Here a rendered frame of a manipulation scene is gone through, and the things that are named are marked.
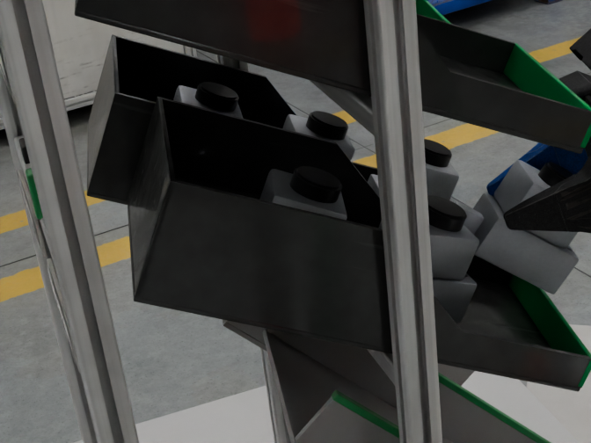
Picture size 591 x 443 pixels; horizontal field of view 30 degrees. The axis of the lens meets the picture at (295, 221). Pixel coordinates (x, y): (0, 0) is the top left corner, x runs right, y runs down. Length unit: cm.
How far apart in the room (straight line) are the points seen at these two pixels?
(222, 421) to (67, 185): 76
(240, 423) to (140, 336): 183
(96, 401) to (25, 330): 265
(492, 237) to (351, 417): 14
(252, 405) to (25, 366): 183
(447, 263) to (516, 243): 6
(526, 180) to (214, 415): 64
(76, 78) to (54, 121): 404
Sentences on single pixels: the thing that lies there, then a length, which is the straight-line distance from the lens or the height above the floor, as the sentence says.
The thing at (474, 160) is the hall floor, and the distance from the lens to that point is 383.
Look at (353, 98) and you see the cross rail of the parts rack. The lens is 60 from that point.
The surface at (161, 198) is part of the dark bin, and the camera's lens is 59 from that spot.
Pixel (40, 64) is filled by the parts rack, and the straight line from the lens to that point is 49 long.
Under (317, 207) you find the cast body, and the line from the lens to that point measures 63.
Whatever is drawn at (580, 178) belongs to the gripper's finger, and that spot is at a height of 131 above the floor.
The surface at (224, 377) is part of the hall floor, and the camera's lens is 283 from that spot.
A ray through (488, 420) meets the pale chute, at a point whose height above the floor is 107.
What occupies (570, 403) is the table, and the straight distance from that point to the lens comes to 124.
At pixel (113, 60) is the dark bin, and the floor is 137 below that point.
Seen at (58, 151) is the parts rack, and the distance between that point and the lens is 50.
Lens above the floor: 161
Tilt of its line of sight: 27 degrees down
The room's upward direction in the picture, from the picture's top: 7 degrees counter-clockwise
